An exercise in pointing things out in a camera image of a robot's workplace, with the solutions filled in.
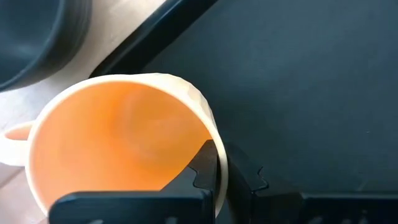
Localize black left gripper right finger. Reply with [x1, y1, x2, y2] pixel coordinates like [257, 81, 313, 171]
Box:
[226, 143, 398, 224]

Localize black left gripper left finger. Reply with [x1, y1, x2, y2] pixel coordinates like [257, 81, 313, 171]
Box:
[49, 139, 219, 224]

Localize cream cup with orange inside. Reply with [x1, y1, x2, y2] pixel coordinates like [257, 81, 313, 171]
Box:
[0, 72, 229, 219]

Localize dark grey ribbed bowl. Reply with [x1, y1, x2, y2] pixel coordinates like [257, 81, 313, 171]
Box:
[0, 0, 93, 93]

